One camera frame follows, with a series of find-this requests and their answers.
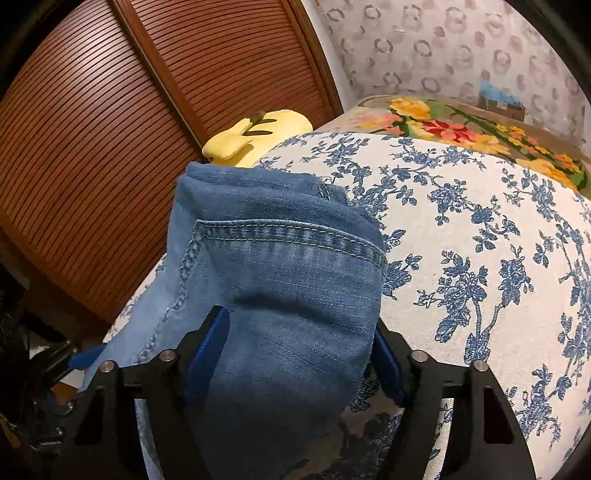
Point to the colourful floral blanket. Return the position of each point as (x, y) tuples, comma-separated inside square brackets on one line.
[(469, 127)]

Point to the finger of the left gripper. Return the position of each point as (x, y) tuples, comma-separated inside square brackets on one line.
[(83, 360)]

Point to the yellow plush toy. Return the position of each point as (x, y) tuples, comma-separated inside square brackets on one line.
[(246, 142)]

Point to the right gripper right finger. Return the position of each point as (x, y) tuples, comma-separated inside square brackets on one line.
[(485, 439)]

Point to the blue denim pants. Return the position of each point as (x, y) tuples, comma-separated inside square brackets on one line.
[(300, 271)]

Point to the brown louvered wardrobe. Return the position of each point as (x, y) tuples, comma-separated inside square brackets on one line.
[(114, 103)]

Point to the patterned lace curtain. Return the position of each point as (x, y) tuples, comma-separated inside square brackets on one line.
[(445, 49)]

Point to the cardboard box with blue item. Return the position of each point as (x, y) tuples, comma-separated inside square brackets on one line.
[(500, 102)]

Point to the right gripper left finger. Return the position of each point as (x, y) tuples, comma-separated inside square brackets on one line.
[(102, 439)]

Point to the blue floral white bedsheet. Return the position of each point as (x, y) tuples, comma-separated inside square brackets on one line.
[(486, 260)]

